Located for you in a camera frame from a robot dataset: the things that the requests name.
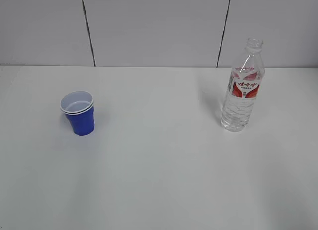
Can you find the blue paper cup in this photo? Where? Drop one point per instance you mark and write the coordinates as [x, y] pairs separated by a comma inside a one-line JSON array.
[[78, 108]]

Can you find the clear Wahaha water bottle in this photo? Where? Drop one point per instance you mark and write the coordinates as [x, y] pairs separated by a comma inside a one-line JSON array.
[[247, 72]]

